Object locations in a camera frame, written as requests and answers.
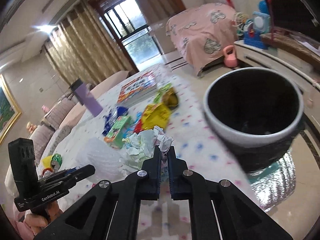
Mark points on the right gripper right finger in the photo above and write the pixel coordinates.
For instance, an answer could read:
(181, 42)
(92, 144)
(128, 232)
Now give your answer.
(219, 210)

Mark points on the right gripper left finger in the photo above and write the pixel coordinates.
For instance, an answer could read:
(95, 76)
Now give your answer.
(109, 210)

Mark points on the white paper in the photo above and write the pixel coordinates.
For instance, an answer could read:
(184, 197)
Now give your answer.
(141, 147)

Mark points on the red drink can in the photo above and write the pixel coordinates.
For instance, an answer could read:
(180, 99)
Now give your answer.
(138, 127)

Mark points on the black white-rimmed trash bin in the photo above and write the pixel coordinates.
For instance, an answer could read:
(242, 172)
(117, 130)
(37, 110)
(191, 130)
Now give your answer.
(256, 112)

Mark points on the left hand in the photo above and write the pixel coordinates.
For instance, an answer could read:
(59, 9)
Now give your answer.
(37, 223)

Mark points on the yellow green toy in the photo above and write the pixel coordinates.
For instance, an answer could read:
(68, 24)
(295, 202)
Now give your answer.
(51, 164)

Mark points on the white bubble wrap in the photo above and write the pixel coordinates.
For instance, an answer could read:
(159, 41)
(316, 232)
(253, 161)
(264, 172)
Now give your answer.
(106, 160)

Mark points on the pink sofa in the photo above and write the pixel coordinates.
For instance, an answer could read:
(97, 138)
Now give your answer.
(57, 123)

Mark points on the white dotted table cloth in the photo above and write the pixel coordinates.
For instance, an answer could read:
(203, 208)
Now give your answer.
(193, 141)

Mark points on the green drink carton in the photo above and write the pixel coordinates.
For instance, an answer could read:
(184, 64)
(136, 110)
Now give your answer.
(116, 134)

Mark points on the light blue snack packet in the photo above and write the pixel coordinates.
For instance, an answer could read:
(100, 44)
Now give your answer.
(131, 128)

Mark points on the dark blue wrapper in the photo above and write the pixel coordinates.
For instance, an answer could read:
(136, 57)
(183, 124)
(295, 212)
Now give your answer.
(112, 116)

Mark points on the purple bottle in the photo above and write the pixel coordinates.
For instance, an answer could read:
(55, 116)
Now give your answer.
(85, 97)

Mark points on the yellow snack bag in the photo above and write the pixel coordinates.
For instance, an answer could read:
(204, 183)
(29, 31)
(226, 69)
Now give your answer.
(155, 115)

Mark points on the green gold snack pouch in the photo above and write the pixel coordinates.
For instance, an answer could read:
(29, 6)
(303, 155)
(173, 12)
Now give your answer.
(167, 95)

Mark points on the colourful children's book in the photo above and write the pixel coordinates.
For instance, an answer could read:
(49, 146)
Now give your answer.
(138, 90)

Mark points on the gold curtain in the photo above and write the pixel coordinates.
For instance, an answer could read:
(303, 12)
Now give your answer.
(81, 48)

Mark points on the pink kettlebell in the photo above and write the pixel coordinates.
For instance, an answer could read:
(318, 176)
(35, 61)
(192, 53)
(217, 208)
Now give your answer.
(230, 59)

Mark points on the white TV cabinet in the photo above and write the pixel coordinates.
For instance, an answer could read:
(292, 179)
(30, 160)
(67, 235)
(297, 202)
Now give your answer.
(303, 73)

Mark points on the blue toy cash register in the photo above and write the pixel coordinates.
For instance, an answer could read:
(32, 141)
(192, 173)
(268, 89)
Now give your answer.
(252, 38)

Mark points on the pink heart-patterned cover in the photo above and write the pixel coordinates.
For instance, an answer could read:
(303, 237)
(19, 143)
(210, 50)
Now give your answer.
(201, 33)

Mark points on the balcony glass door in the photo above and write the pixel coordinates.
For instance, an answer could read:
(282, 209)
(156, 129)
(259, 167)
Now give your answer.
(133, 31)

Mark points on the pink stick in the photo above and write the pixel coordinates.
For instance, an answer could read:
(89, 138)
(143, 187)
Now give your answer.
(269, 2)

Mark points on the ferris wheel toy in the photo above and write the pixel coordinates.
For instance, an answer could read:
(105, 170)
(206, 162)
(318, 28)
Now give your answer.
(239, 21)

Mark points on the light blue toy box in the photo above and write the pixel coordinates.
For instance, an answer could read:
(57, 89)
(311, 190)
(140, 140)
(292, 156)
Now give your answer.
(261, 22)

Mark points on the blue spiky ball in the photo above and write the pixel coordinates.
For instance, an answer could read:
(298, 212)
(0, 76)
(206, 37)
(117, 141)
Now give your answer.
(263, 7)

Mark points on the black television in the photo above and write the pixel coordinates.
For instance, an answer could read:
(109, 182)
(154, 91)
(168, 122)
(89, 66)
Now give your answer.
(300, 16)

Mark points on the black camera module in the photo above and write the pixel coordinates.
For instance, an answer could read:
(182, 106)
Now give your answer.
(22, 160)

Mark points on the framed wall painting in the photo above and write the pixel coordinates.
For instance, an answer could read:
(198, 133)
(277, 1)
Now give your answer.
(9, 109)

